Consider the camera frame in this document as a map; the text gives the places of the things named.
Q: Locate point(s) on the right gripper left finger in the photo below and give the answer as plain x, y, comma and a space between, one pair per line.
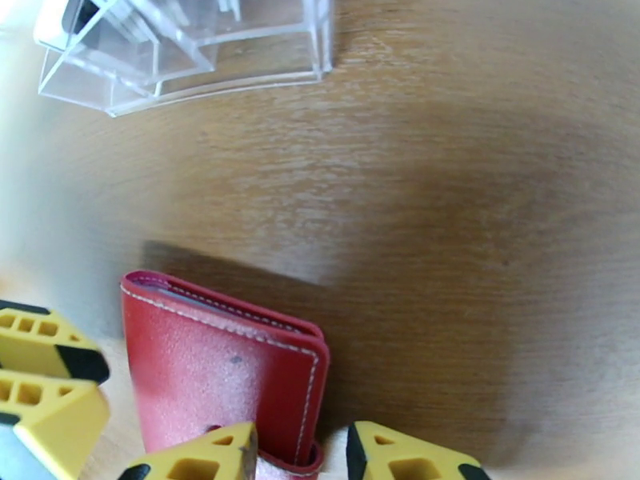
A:
200, 458

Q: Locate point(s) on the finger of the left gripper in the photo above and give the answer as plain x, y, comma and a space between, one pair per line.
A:
55, 423
30, 343

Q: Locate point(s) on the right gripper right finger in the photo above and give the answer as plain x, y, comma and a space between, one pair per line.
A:
400, 458

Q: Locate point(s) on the red leather card holder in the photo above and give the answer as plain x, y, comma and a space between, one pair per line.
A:
215, 363

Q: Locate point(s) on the clear acrylic card stand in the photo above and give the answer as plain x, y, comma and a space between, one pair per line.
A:
260, 53

